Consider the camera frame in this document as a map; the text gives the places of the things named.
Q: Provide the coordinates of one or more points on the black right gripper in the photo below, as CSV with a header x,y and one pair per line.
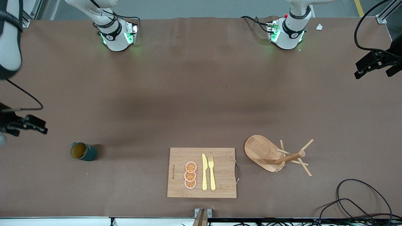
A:
x,y
7,120

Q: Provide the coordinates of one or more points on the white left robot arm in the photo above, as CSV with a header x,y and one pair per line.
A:
x,y
292,29

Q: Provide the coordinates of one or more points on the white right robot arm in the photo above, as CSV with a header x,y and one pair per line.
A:
x,y
117,34

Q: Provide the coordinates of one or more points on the yellow plastic knife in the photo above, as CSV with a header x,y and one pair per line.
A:
x,y
204,172

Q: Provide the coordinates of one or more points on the white paper scrap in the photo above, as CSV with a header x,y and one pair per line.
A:
x,y
319,27

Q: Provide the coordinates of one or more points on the metal bracket with post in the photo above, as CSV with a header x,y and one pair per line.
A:
x,y
202,217

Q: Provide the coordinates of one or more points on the dark green cup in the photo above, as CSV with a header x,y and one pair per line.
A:
x,y
88,152

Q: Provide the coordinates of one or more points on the toy orange slice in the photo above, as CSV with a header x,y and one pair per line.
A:
x,y
190,184
191,167
190,176

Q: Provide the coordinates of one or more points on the bamboo cutting board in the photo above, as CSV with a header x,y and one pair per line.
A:
x,y
221,171

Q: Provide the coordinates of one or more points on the wooden mug tree stand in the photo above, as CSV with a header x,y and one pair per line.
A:
x,y
260,150

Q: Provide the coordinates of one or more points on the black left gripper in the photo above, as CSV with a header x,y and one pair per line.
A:
x,y
396,50

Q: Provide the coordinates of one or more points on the aluminium frame profile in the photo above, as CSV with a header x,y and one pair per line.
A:
x,y
29,14
381,19

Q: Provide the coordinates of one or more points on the yellow plastic fork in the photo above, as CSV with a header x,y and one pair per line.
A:
x,y
212,175

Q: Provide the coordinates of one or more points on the white table edge rail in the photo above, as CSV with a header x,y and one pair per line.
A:
x,y
62,221

